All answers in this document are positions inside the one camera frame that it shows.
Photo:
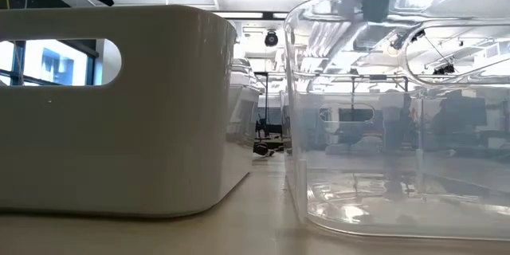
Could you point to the black round hanging device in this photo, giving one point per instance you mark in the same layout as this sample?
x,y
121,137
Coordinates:
x,y
271,39

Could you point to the distant black workstation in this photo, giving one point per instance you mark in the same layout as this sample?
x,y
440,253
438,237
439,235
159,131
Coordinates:
x,y
269,129

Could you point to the window with dark frame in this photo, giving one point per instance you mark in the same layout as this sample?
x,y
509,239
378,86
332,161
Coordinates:
x,y
60,63

